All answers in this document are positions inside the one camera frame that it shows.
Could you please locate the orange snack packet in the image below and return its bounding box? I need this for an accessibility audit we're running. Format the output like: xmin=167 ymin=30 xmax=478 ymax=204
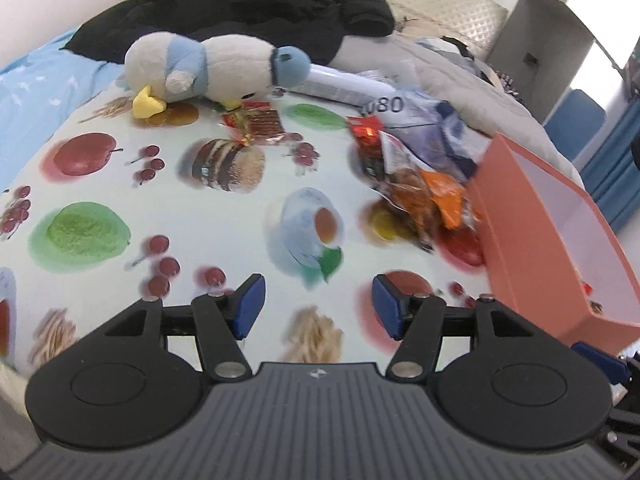
xmin=420 ymin=169 xmax=483 ymax=231

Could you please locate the brown clear meat snack packet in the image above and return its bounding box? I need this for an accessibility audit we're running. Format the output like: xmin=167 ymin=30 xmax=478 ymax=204
xmin=375 ymin=167 xmax=442 ymax=252

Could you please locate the small red foil snack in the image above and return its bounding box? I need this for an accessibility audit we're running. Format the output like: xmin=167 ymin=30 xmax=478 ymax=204
xmin=346 ymin=116 xmax=384 ymax=148

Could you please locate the brown sticks snack packet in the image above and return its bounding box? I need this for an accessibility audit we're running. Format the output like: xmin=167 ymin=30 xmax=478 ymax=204
xmin=222 ymin=101 xmax=286 ymax=145

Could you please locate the white red snack pouch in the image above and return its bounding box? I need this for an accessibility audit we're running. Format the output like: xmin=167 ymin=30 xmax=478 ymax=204
xmin=378 ymin=131 xmax=431 ymax=176

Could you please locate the pink cardboard box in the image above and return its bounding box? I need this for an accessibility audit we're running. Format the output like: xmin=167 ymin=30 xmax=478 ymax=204
xmin=468 ymin=136 xmax=639 ymax=354

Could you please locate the fruit print tablecloth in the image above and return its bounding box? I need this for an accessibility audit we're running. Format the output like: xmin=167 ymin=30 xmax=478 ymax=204
xmin=0 ymin=79 xmax=497 ymax=376

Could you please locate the crumpled clear plastic bag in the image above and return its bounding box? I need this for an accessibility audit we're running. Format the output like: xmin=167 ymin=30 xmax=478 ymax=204
xmin=360 ymin=86 xmax=491 ymax=183

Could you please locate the blue curtain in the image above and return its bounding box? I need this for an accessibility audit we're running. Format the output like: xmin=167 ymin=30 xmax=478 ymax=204
xmin=580 ymin=99 xmax=639 ymax=233

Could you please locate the grey duvet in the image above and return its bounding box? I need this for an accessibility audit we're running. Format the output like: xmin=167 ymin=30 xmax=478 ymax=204
xmin=330 ymin=34 xmax=584 ymax=186

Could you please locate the blue chair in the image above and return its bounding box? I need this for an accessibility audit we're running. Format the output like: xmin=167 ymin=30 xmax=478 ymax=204
xmin=544 ymin=89 xmax=606 ymax=160

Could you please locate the white cylindrical tube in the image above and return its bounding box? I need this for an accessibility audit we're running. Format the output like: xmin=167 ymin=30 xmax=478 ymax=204
xmin=291 ymin=64 xmax=395 ymax=107

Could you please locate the white blue plush duck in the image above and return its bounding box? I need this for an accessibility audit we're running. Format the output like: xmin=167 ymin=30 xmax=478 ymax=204
xmin=124 ymin=32 xmax=311 ymax=119

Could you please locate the clothes pile on bed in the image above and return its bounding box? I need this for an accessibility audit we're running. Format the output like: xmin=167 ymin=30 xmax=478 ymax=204
xmin=416 ymin=36 xmax=521 ymax=101

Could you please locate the grey wardrobe cabinet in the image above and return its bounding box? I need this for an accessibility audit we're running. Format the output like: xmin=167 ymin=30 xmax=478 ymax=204
xmin=487 ymin=0 xmax=626 ymax=122

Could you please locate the cream quilted headboard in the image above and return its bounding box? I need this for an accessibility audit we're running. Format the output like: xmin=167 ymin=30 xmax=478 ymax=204
xmin=386 ymin=0 xmax=508 ymax=60

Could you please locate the black puffer jacket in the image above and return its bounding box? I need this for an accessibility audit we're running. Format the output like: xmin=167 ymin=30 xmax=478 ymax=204
xmin=66 ymin=0 xmax=395 ymax=65

